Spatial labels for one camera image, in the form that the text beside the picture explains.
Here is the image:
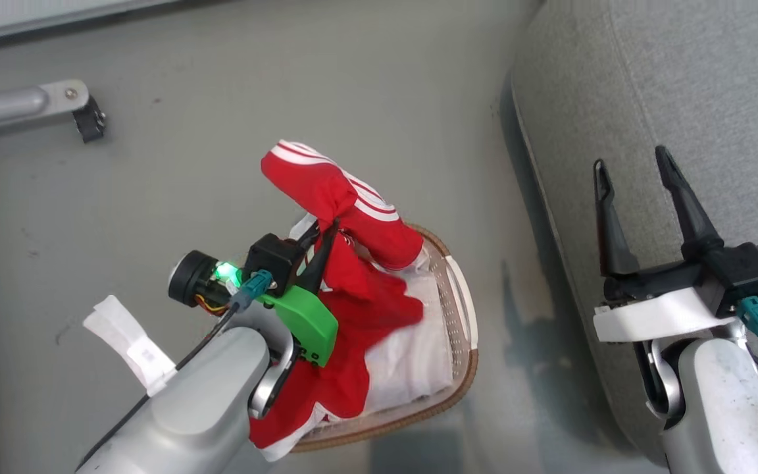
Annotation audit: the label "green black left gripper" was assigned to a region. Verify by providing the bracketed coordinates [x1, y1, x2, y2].
[245, 221, 341, 367]

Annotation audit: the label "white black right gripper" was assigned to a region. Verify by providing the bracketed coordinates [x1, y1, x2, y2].
[593, 145, 758, 343]

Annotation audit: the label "red garment white stripes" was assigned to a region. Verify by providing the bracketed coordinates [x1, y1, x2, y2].
[247, 140, 427, 461]

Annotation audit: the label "cream laundry basket brown rim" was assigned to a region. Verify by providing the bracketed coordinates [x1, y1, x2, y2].
[290, 223, 480, 454]

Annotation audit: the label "grey fabric sofa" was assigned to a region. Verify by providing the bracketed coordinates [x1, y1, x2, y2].
[511, 0, 758, 461]

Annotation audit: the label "grey metal furniture leg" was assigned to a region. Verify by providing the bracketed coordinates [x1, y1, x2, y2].
[0, 80, 90, 138]

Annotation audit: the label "white strap tag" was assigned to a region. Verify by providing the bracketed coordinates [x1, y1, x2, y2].
[83, 295, 177, 397]

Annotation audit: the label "grey wall baseboard strip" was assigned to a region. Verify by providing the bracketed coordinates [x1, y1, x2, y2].
[0, 0, 179, 45]

